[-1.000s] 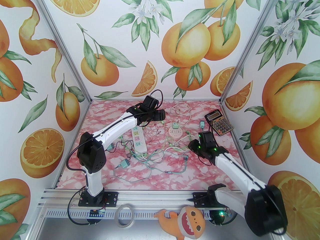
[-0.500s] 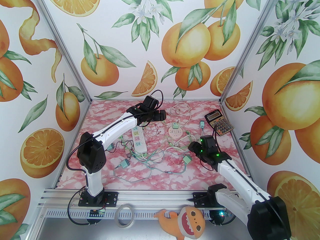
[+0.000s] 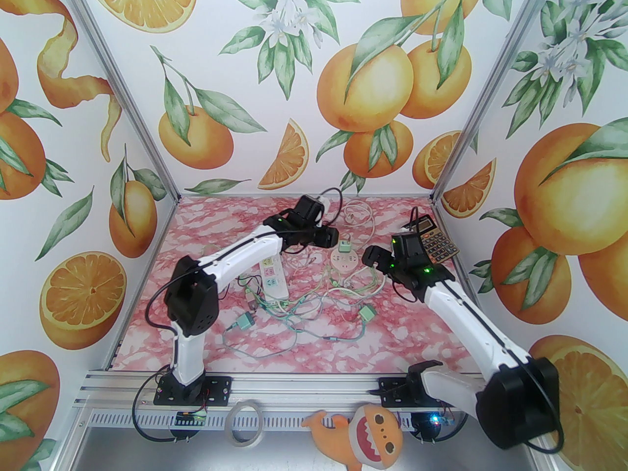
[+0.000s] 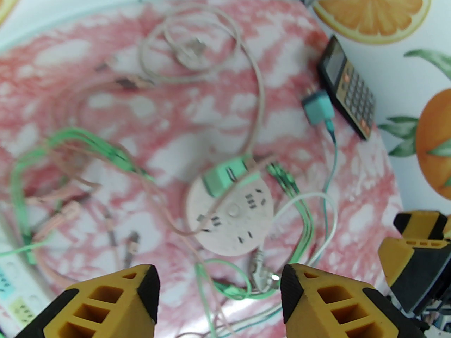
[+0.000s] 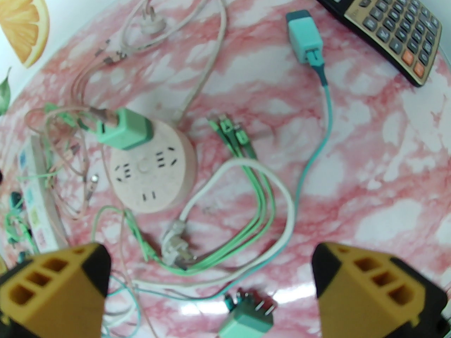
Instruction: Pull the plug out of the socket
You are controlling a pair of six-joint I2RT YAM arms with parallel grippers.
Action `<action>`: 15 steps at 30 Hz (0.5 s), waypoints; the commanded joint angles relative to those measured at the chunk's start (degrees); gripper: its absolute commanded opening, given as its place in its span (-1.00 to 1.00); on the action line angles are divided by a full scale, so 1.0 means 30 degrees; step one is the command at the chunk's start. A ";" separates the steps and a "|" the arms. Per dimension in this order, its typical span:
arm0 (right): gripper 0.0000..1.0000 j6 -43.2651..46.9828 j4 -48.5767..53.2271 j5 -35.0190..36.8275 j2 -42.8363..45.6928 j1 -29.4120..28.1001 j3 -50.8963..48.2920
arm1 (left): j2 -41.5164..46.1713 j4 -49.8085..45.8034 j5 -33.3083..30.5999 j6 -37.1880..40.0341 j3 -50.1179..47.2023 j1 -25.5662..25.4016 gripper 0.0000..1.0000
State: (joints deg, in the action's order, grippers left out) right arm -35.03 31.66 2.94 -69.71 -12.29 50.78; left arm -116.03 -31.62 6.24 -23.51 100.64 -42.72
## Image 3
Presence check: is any round pink socket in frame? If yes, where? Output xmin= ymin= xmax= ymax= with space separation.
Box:
xmin=329 ymin=248 xmax=359 ymax=275

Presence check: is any gold black calculator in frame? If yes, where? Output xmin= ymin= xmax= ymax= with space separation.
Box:
xmin=411 ymin=215 xmax=461 ymax=264

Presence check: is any white power strip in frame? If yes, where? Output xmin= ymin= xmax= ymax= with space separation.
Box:
xmin=259 ymin=257 xmax=289 ymax=299

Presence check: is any black controller with LED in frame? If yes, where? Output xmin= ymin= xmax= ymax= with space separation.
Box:
xmin=409 ymin=409 xmax=457 ymax=444

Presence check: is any orange plush toy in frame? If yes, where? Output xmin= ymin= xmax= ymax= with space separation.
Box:
xmin=301 ymin=402 xmax=404 ymax=471

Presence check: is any clear tape roll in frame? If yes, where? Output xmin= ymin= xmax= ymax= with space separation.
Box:
xmin=227 ymin=400 xmax=266 ymax=446

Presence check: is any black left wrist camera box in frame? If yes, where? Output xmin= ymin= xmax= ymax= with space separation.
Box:
xmin=293 ymin=195 xmax=328 ymax=224

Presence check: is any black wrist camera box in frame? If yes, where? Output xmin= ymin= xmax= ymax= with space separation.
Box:
xmin=293 ymin=195 xmax=328 ymax=224
xmin=391 ymin=231 xmax=425 ymax=266

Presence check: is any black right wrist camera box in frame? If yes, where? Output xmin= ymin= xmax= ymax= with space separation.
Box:
xmin=391 ymin=231 xmax=425 ymax=266

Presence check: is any white coiled cable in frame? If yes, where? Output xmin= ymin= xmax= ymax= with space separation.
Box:
xmin=342 ymin=201 xmax=377 ymax=254

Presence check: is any thin black cable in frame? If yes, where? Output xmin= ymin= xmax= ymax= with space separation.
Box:
xmin=227 ymin=275 xmax=264 ymax=304

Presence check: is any teal cable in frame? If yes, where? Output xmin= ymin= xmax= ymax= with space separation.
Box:
xmin=222 ymin=307 xmax=369 ymax=360

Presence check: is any aluminium frame rail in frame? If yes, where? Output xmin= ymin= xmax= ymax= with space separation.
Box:
xmin=74 ymin=371 xmax=491 ymax=423

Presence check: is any aluminium frame post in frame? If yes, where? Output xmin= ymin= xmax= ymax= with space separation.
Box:
xmin=61 ymin=0 xmax=181 ymax=202
xmin=429 ymin=0 xmax=562 ymax=205

